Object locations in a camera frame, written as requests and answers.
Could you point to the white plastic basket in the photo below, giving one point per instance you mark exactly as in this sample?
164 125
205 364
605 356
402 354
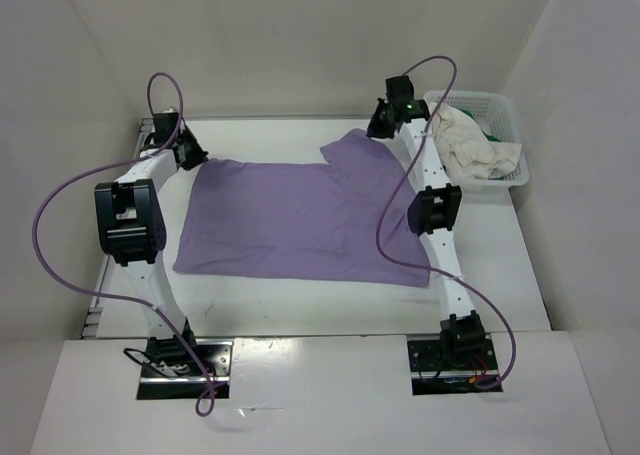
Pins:
496 115

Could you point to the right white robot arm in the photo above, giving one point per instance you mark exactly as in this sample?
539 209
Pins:
432 214

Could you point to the green t shirt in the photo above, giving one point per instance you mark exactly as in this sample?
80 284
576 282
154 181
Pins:
490 138

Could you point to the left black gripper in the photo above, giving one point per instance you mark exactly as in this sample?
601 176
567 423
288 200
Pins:
198 156

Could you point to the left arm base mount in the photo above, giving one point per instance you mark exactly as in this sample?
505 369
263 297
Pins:
210 365

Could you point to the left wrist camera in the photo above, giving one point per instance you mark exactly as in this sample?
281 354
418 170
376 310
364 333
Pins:
170 111

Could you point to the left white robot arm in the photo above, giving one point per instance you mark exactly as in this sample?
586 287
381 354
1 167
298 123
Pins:
133 232

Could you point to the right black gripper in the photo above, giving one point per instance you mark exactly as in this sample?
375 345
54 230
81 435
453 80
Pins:
374 129

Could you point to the purple t shirt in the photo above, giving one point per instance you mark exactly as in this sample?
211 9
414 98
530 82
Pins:
343 219

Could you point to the cream white t shirt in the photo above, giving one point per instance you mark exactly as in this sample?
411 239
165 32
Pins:
466 152

